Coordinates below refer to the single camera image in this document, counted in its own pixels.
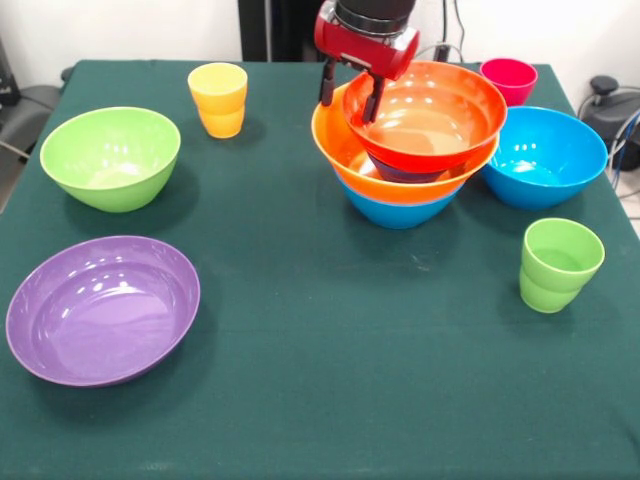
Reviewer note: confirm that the dark green tablecloth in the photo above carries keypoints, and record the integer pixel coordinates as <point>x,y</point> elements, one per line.
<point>300,425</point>

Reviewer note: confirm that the orange-red shallow bowl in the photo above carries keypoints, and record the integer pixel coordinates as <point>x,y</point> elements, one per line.
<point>440,110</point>

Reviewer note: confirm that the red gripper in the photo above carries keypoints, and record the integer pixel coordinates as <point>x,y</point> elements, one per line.
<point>365,50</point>

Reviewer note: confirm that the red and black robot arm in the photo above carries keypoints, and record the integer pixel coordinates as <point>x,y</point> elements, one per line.
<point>375,10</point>

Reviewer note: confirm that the small dark blue bowl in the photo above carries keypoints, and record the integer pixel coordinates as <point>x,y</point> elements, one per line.
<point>405,176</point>

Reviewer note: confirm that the yellow cup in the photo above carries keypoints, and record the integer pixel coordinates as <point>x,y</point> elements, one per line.
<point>217,115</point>

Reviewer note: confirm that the light blue bowl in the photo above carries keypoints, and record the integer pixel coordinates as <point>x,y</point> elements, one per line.
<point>545,160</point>
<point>400,215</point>

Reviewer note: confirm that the grey office chair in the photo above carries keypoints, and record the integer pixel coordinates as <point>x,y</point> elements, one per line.
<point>30,110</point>

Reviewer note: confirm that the purple bowl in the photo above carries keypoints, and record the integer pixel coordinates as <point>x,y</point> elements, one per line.
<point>100,315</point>

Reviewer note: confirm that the red cup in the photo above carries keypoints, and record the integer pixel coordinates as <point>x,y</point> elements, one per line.
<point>510,80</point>

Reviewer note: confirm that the green bowl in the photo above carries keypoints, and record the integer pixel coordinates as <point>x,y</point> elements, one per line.
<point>110,150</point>

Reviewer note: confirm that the green cup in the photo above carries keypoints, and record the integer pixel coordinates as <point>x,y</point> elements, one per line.
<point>555,285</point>

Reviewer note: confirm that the large yellow-orange bowl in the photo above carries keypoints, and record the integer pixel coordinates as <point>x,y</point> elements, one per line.
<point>335,135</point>

